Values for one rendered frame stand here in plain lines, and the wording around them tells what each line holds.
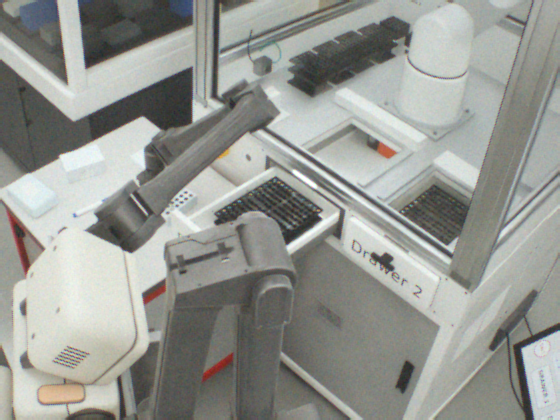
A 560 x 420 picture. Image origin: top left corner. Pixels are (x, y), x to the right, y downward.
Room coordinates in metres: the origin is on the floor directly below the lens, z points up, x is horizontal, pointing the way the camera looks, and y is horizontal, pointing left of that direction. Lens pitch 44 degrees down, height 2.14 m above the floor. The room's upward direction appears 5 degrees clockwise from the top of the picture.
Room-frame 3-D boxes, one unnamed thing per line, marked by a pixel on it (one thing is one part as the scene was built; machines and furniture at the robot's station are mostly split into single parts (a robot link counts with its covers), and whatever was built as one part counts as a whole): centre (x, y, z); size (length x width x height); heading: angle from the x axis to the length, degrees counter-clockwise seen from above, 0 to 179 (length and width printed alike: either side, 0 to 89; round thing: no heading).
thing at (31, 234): (1.44, 0.45, 0.38); 0.62 x 0.58 x 0.76; 48
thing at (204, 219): (1.31, 0.02, 0.86); 0.40 x 0.26 x 0.06; 138
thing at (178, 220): (1.15, 0.16, 0.87); 0.29 x 0.02 x 0.11; 48
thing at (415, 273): (1.18, -0.29, 0.87); 0.29 x 0.02 x 0.11; 48
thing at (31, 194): (1.41, 0.74, 0.78); 0.15 x 0.10 x 0.04; 55
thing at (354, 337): (1.72, -0.41, 0.40); 1.03 x 0.95 x 0.80; 48
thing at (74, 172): (1.56, 0.62, 0.79); 0.13 x 0.09 x 0.05; 123
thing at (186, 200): (1.42, 0.31, 0.78); 0.12 x 0.08 x 0.04; 146
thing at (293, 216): (1.30, 0.03, 0.87); 0.22 x 0.18 x 0.06; 138
